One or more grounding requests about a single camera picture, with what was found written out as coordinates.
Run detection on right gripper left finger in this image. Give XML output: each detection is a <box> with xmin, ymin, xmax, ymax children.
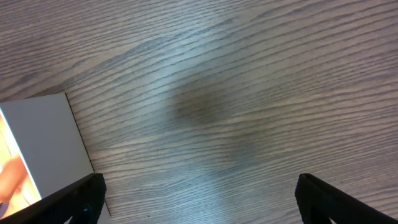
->
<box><xmin>1</xmin><ymin>173</ymin><xmax>106</xmax><ymax>224</ymax></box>

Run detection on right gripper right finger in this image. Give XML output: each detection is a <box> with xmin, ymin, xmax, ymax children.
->
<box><xmin>295</xmin><ymin>173</ymin><xmax>397</xmax><ymax>224</ymax></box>

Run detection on white cardboard box pink inside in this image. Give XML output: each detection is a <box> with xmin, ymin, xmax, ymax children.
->
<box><xmin>1</xmin><ymin>93</ymin><xmax>111</xmax><ymax>223</ymax></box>

